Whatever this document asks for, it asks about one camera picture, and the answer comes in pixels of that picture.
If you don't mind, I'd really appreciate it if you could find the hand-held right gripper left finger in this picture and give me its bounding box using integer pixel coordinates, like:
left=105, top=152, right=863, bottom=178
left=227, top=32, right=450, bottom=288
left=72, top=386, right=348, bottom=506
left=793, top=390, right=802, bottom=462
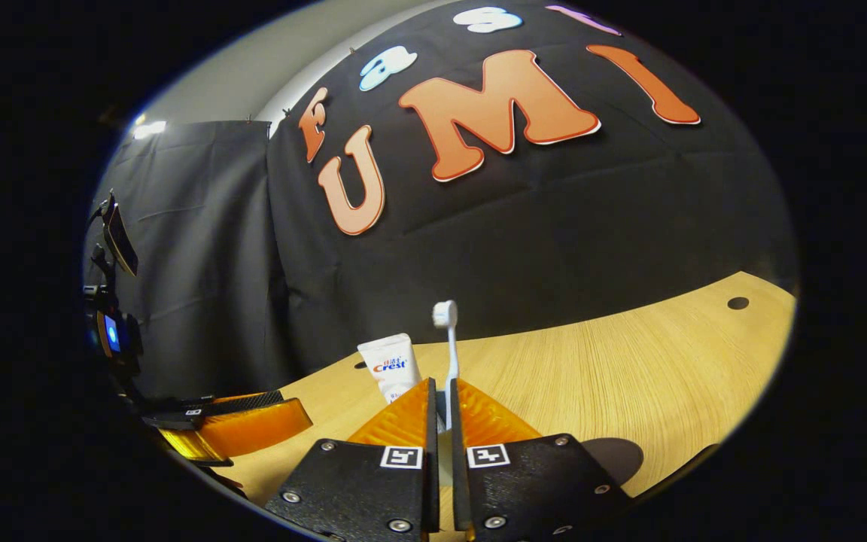
left=264, top=376, right=440, bottom=542

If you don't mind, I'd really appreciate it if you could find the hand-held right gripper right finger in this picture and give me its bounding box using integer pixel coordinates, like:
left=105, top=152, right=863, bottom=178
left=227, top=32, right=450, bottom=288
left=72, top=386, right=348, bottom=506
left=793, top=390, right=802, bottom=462
left=449, top=379, right=634, bottom=542

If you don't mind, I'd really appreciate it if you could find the dark brown round coaster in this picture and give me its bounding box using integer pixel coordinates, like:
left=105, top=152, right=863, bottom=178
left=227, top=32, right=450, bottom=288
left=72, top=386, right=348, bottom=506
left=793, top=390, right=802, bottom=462
left=580, top=437, right=645, bottom=486

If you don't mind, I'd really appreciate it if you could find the white toothpaste tube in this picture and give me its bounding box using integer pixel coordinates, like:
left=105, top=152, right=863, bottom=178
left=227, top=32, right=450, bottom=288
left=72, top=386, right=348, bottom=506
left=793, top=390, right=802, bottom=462
left=357, top=333, right=423, bottom=405

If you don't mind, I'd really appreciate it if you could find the white toothbrush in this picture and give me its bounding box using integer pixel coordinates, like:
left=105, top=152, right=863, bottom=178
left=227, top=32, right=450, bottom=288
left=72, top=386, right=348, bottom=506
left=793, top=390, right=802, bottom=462
left=432, top=300, right=461, bottom=434

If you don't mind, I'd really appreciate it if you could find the black backdrop cloth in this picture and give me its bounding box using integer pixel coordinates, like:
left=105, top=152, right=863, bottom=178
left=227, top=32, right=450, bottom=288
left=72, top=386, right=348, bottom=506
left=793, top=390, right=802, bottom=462
left=84, top=0, right=799, bottom=400

